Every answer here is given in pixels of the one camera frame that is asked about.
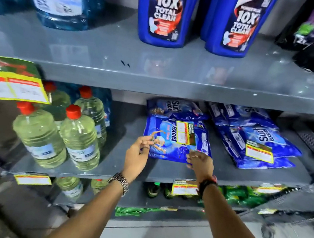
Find dark green bottle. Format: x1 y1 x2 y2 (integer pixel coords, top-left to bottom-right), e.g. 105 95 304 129
146 181 163 200
162 182 178 201

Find person's left hand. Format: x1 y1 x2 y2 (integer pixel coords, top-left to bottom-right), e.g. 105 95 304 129
120 133 155 185

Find black bead bracelet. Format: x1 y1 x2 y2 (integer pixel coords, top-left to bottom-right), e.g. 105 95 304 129
196 177 220 201

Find clear pale liquid bottle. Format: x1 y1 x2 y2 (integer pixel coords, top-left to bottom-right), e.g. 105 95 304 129
52 174 85 203
89 177 110 197

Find grey metal shelf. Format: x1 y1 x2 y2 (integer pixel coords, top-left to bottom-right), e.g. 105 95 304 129
0 0 314 238

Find silver wristwatch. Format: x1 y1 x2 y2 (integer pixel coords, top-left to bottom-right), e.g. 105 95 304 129
105 171 132 197

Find blue toilet cleaner bottle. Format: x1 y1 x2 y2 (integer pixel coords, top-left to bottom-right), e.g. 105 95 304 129
196 0 221 43
204 0 280 63
131 0 202 52

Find clear bottle with red cap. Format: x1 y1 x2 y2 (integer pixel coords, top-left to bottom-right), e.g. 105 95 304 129
54 103 107 173
39 80 75 118
69 84 114 149
7 100 74 172

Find person's right forearm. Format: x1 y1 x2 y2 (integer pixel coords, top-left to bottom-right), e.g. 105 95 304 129
197 185 299 238

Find person's right hand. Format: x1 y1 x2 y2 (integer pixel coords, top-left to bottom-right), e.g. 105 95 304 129
182 149 217 186

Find yellow green price tag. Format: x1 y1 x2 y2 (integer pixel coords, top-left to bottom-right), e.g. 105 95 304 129
160 205 179 213
244 140 277 164
0 56 56 110
254 181 288 198
173 120 201 147
257 207 278 217
171 178 201 199
12 170 54 190

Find person's left forearm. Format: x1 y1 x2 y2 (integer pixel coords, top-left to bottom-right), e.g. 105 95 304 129
44 177 125 238

